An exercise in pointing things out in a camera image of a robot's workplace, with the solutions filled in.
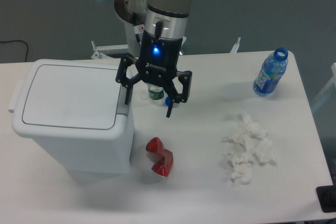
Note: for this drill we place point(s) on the white plastic trash can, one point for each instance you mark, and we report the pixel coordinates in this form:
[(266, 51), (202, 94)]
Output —
[(76, 112)]

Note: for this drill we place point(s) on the crumpled white tissue right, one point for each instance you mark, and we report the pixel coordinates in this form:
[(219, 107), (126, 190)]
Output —
[(264, 152)]

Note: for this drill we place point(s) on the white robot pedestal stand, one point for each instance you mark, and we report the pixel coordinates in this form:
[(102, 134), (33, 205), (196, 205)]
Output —
[(131, 37)]

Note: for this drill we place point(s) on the crumpled white tissue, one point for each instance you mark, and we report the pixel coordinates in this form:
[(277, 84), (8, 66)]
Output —
[(252, 128), (241, 167), (264, 152), (241, 139)]

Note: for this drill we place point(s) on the crumpled white tissue top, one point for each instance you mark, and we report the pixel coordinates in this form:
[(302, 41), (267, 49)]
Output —
[(252, 128)]

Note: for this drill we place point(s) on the white bottle cap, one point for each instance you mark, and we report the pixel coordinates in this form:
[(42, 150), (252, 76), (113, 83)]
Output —
[(143, 96)]

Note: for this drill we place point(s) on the crumpled white tissue bottom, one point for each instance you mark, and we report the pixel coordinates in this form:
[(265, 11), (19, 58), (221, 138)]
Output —
[(241, 167)]

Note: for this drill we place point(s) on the crumpled white tissue left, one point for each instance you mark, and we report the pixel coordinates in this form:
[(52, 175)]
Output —
[(241, 139)]

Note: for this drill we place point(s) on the white frame at right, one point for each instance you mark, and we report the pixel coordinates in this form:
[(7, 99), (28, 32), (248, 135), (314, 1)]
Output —
[(325, 93)]

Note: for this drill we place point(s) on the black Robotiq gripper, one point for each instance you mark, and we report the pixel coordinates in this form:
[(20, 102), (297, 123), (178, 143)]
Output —
[(156, 65)]

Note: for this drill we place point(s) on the clear empty plastic bottle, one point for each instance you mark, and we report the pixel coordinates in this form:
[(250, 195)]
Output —
[(156, 94)]

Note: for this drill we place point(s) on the crushed red soda can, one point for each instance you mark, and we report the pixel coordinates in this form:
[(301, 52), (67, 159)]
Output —
[(164, 163)]

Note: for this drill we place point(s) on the black device at edge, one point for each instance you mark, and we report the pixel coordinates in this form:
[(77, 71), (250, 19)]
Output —
[(326, 197)]

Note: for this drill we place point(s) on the blue bottle cap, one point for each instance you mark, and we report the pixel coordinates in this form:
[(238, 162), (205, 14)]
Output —
[(167, 101)]

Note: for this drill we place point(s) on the blue plastic water bottle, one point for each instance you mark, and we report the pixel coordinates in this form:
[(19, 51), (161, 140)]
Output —
[(272, 69)]

